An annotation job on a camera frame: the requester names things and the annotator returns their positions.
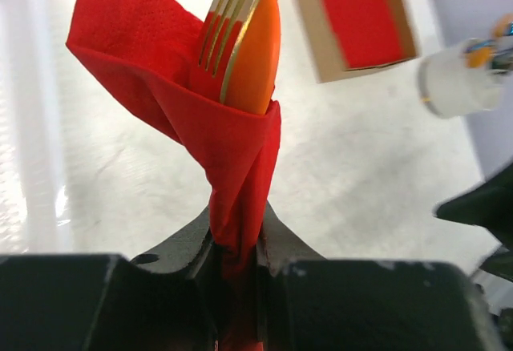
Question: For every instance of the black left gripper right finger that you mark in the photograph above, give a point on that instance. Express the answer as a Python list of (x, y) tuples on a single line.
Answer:
[(308, 302)]

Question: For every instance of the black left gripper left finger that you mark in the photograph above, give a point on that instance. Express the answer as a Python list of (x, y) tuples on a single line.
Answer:
[(108, 302)]

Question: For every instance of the gold fork green handle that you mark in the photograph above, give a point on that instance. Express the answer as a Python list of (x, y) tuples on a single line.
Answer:
[(228, 18)]

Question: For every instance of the red paper napkin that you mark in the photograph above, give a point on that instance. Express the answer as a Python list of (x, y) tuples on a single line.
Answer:
[(146, 54)]

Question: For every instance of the red napkin stack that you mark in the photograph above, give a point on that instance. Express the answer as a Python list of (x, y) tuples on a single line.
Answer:
[(366, 32)]

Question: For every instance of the white utensil holder cup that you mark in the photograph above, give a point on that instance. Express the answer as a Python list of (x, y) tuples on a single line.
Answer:
[(448, 88)]

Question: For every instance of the brown cardboard box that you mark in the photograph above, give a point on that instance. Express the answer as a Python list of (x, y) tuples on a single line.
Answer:
[(327, 55)]

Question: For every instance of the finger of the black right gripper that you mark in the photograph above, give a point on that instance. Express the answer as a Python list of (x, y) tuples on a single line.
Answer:
[(488, 206)]

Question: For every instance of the orange plastic spoon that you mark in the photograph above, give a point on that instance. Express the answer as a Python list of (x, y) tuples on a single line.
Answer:
[(251, 78)]

